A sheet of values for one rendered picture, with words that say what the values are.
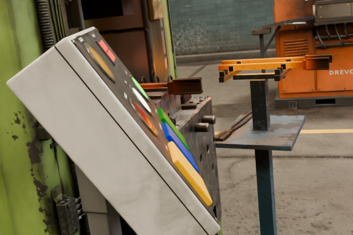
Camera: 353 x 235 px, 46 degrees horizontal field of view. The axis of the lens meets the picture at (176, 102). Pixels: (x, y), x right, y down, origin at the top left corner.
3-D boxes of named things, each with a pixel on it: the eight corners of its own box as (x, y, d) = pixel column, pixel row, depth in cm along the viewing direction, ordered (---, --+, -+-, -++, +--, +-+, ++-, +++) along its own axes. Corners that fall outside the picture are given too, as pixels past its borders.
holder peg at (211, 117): (216, 123, 128) (215, 114, 127) (214, 125, 125) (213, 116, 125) (203, 123, 129) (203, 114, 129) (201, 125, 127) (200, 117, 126)
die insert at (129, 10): (134, 14, 121) (132, -7, 119) (123, 15, 114) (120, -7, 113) (48, 23, 131) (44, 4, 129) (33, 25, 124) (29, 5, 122)
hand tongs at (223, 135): (262, 103, 212) (262, 100, 212) (271, 103, 210) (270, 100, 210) (213, 140, 163) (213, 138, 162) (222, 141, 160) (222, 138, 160)
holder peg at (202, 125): (210, 130, 121) (209, 121, 120) (208, 133, 118) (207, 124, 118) (197, 130, 122) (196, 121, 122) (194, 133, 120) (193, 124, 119)
